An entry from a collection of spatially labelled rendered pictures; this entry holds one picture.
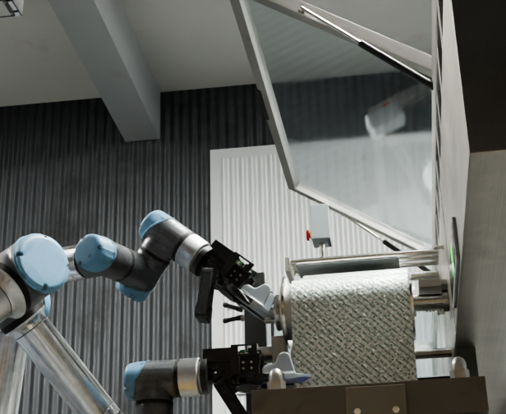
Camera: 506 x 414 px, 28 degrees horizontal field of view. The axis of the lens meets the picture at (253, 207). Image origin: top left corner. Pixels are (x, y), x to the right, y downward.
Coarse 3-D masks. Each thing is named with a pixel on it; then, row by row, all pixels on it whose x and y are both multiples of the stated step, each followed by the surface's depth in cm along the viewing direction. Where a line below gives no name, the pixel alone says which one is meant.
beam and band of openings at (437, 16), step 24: (432, 0) 178; (432, 24) 185; (432, 48) 193; (432, 72) 200; (432, 96) 209; (432, 120) 218; (432, 144) 228; (432, 168) 240; (432, 192) 252; (432, 216) 266; (432, 240) 281
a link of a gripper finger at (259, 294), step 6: (246, 288) 214; (252, 288) 213; (258, 288) 213; (264, 288) 213; (270, 288) 213; (252, 294) 213; (258, 294) 213; (264, 294) 212; (240, 300) 213; (258, 300) 212; (264, 300) 212; (252, 306) 211; (258, 306) 211; (258, 312) 211; (264, 312) 211; (270, 318) 211
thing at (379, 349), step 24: (312, 336) 202; (336, 336) 201; (360, 336) 200; (384, 336) 200; (408, 336) 199; (312, 360) 200; (336, 360) 199; (360, 360) 198; (384, 360) 198; (408, 360) 197; (312, 384) 198; (336, 384) 197
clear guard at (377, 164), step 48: (288, 48) 236; (336, 48) 223; (288, 96) 260; (336, 96) 244; (384, 96) 230; (288, 144) 290; (336, 144) 271; (384, 144) 253; (336, 192) 304; (384, 192) 282
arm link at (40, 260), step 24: (24, 240) 188; (48, 240) 192; (0, 264) 186; (24, 264) 186; (48, 264) 190; (0, 288) 185; (24, 288) 186; (48, 288) 188; (0, 312) 184; (24, 312) 188
